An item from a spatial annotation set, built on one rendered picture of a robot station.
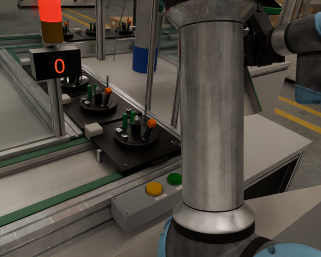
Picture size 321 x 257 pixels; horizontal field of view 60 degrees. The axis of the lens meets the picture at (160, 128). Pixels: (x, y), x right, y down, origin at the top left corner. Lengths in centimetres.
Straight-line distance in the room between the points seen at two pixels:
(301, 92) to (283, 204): 41
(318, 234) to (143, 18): 141
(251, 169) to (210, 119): 71
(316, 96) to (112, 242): 57
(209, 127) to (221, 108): 3
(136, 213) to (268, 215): 40
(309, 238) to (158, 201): 33
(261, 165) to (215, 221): 72
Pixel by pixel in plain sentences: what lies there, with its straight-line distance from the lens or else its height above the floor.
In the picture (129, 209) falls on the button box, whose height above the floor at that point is 96.
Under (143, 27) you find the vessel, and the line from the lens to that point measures 172.
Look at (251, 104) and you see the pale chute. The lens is 114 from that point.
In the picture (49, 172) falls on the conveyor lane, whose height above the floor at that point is 92.
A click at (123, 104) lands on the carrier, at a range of 110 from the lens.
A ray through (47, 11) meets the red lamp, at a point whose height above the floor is 133.
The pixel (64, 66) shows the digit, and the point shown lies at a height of 120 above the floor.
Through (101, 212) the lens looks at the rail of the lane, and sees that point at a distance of 72.
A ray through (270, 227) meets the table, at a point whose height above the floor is 86.
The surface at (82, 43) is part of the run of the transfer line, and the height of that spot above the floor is 96.
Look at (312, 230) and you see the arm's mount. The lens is 60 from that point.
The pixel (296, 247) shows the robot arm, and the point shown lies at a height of 121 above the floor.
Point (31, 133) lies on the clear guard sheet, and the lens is 91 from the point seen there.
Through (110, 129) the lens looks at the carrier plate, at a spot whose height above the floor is 97.
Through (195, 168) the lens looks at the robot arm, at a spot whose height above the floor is 123.
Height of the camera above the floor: 145
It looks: 30 degrees down
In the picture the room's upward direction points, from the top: 6 degrees clockwise
